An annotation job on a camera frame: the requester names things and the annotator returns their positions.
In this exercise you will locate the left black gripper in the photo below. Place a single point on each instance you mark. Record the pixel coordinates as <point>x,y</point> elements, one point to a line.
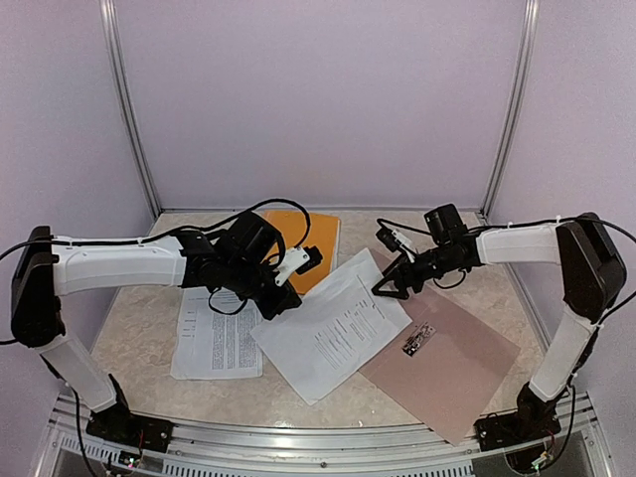
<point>286,300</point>

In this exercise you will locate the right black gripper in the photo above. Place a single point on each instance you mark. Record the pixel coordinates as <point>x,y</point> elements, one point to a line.
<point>410,273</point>

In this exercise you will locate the white printed paper sheets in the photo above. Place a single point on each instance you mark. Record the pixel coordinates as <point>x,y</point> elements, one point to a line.
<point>339,326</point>

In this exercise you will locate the remaining white paper stack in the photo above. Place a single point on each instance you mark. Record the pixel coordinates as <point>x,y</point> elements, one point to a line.
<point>213,338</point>

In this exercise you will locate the translucent grey plastic sheet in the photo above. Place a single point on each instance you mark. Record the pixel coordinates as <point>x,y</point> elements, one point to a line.
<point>450,380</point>

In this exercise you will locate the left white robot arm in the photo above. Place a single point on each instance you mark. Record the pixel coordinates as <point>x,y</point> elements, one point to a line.
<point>249,259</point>

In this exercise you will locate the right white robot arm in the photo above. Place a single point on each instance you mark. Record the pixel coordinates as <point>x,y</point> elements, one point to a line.
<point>592,275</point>

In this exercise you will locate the metal clip in grey folder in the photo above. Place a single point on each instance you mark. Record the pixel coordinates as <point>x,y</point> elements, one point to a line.
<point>418,338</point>

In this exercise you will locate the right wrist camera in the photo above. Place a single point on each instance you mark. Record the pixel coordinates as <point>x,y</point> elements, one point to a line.
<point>394,241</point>

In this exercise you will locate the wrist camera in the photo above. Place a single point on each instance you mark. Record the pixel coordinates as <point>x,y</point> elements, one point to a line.
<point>394,241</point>
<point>296,260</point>

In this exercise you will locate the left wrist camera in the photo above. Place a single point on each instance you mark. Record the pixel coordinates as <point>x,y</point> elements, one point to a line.
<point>296,260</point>

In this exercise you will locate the front aluminium rail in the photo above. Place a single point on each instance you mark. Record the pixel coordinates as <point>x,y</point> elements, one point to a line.
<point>205,449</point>

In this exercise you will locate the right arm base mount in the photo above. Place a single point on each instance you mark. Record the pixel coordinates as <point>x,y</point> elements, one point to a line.
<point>496,431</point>

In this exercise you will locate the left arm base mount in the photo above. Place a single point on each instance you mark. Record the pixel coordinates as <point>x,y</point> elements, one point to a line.
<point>129,429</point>

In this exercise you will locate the right aluminium frame post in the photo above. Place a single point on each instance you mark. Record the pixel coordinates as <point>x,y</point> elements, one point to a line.
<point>514,107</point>

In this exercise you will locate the aluminium frame post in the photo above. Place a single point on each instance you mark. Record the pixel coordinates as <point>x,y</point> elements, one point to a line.
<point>514,107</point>
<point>116,59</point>

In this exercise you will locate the left aluminium frame post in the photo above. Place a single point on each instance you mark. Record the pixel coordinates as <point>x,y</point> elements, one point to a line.
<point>116,59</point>

